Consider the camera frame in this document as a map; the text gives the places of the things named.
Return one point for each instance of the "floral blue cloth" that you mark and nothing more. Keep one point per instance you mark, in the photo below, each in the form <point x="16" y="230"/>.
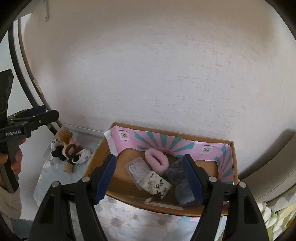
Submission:
<point x="124" y="222"/>

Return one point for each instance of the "clear plastic swab box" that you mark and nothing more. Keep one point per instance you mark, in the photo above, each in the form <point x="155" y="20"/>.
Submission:
<point x="138" y="170"/>

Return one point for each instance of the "white door frame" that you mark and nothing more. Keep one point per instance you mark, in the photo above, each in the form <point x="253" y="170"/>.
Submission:
<point x="24" y="74"/>

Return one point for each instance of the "beige round tape roll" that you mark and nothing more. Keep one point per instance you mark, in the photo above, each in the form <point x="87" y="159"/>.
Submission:
<point x="68" y="168"/>

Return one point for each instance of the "white fleece sleeve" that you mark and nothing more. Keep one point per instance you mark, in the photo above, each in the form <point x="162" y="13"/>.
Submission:
<point x="11" y="206"/>

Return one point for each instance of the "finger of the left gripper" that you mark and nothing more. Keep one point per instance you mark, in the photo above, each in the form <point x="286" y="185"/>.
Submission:
<point x="28" y="112"/>
<point x="43" y="119"/>

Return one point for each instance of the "brown white fuzzy sock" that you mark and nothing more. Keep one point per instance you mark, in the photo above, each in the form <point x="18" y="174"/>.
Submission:
<point x="71" y="147"/>

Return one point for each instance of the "white panda print sock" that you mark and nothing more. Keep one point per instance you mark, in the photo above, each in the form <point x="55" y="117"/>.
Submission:
<point x="57" y="149"/>

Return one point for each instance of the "pink fuzzy sock in box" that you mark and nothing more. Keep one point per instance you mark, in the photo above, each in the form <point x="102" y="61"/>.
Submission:
<point x="157" y="160"/>

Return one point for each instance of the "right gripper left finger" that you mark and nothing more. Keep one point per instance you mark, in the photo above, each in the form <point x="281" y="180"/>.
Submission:
<point x="53" y="219"/>

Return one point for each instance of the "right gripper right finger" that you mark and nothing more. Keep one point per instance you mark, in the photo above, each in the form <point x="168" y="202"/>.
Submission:
<point x="244" y="220"/>

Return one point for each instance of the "pink lined cardboard box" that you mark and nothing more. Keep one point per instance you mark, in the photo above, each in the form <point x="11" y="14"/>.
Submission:
<point x="140" y="151"/>

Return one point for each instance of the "grey blue fuzzy sock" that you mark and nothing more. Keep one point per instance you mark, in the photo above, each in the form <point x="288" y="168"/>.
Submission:
<point x="183" y="193"/>

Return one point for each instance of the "person's left hand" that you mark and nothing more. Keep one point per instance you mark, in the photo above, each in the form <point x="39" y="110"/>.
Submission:
<point x="16" y="166"/>

